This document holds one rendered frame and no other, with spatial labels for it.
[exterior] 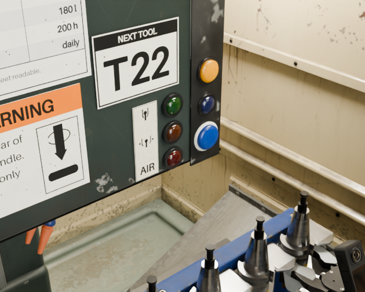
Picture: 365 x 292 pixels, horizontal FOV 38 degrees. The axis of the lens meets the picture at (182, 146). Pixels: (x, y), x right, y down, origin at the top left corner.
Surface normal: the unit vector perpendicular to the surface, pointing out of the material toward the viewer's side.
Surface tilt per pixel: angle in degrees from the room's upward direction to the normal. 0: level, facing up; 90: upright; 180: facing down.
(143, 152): 90
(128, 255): 0
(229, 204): 24
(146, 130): 90
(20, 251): 90
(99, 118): 90
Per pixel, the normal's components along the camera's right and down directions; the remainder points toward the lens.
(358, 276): 0.52, -0.13
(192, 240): -0.32, -0.66
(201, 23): 0.64, 0.38
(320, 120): -0.77, 0.31
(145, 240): 0.00, -0.87
